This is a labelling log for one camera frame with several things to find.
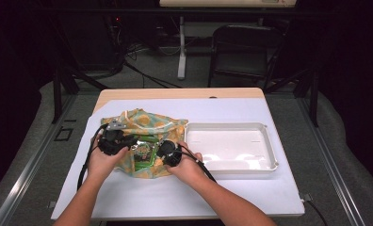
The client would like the white desk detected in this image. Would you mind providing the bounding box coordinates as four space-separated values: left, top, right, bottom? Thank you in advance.
158 0 297 80

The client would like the black floor cable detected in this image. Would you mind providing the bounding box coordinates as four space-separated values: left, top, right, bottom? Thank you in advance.
123 59 183 89

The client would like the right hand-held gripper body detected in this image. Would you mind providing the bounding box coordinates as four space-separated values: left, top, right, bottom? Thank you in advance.
155 139 185 168

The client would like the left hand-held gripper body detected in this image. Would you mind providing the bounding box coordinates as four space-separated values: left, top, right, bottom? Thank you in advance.
97 120 133 157

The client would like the left hand-held gripper black cable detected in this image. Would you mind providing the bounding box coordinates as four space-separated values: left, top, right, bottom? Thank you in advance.
76 122 109 191

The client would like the white plastic tray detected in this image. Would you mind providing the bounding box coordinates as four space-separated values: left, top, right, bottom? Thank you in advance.
184 121 280 175

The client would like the black metal stand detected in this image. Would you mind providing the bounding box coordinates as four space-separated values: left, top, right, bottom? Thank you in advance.
264 67 320 128
51 60 111 125

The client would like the metal floor rail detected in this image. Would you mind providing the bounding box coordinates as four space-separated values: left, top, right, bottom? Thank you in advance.
297 97 367 226
0 93 77 226

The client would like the black equipment box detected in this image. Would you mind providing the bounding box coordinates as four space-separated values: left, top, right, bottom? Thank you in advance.
63 12 126 73

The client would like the hand-held gripper black cable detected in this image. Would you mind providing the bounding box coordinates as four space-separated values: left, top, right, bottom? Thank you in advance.
76 122 109 191
167 147 218 184

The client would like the green seaweed snack packet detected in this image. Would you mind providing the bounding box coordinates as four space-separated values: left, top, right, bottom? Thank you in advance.
129 134 161 172

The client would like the white table mat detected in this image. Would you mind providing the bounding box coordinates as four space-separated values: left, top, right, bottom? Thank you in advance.
51 97 305 220

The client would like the right hand-held gripper black cable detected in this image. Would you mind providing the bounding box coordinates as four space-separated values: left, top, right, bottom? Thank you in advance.
167 147 218 184

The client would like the person's right hand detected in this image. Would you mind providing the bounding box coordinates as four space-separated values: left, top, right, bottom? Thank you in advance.
165 140 208 187

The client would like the black folding chair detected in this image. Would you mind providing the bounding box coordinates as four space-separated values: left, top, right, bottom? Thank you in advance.
207 24 285 89

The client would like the black cable at table corner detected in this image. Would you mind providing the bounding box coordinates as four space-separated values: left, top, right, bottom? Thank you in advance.
304 198 330 226

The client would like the person's left hand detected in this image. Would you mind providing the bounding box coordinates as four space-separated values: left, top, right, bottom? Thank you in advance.
86 135 130 186

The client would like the orange slice print cloth bag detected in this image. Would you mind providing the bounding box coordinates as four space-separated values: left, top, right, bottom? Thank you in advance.
100 107 189 180

